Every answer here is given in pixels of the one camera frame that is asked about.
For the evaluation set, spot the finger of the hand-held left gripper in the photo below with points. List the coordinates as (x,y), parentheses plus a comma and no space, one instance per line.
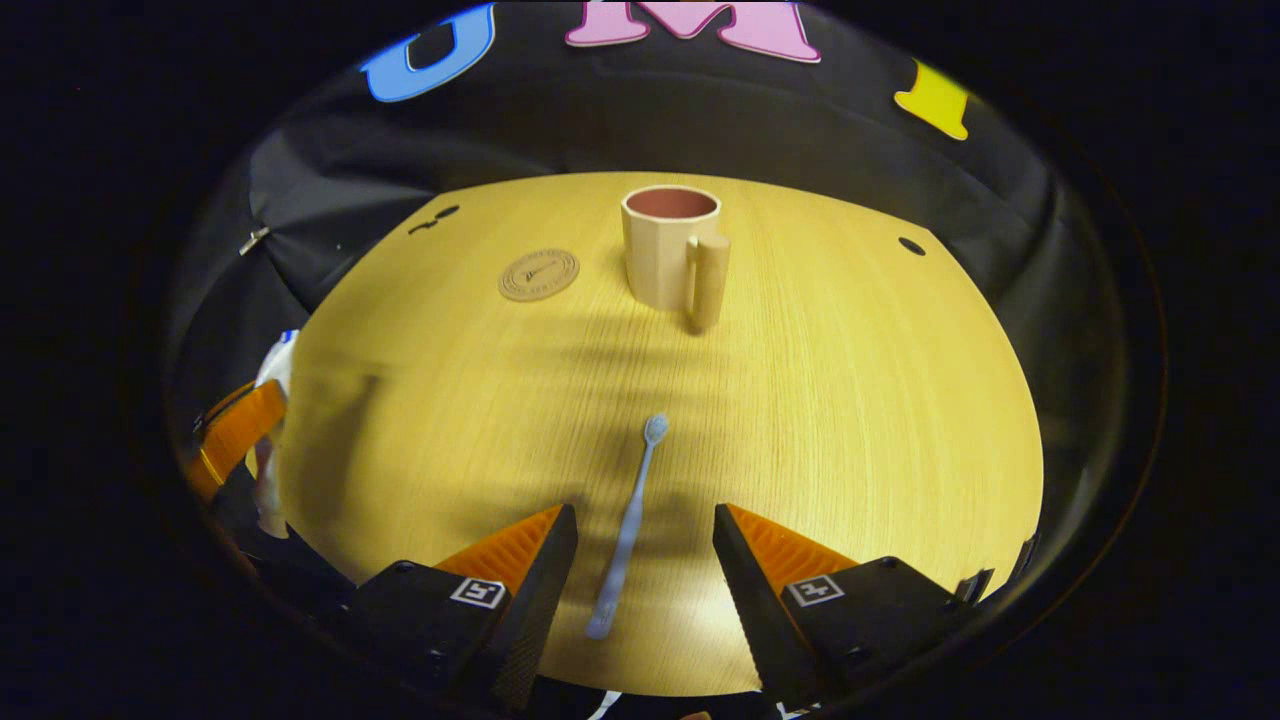
(240,430)

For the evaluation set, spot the wooden desktop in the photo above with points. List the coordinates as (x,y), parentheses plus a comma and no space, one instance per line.
(850,420)

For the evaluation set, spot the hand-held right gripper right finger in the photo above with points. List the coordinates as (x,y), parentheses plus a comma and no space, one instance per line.
(750,600)

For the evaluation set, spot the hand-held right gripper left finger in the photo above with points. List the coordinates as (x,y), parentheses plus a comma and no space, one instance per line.
(540,600)

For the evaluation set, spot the white toothpaste tube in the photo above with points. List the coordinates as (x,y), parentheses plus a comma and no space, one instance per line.
(275,365)

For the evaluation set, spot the silver cloth clip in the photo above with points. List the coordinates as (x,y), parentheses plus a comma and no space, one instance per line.
(253,240)

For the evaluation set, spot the pale blue toothbrush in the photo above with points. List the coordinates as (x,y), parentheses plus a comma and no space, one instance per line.
(628,530)

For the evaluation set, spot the round brown coaster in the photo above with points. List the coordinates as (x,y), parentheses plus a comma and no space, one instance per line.
(539,275)

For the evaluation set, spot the beige cup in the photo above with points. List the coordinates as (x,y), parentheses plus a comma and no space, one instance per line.
(655,260)

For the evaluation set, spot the black backdrop cloth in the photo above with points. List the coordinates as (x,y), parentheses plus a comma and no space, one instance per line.
(800,130)

